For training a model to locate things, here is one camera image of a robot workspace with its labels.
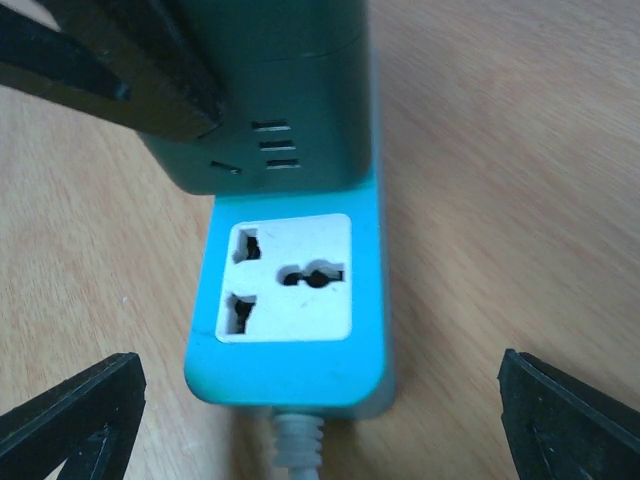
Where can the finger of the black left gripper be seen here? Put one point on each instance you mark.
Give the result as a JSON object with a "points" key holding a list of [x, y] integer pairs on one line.
{"points": [[173, 95], [51, 55]]}

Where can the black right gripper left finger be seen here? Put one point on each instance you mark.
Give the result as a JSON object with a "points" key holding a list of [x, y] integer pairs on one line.
{"points": [[85, 427]]}

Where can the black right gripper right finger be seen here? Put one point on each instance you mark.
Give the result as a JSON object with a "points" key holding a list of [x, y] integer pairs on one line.
{"points": [[558, 427]]}

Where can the teal power strip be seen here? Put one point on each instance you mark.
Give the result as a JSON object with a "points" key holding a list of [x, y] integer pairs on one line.
{"points": [[292, 311]]}

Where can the dark green dragon cube adapter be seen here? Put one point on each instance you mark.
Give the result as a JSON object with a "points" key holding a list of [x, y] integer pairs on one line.
{"points": [[295, 79]]}

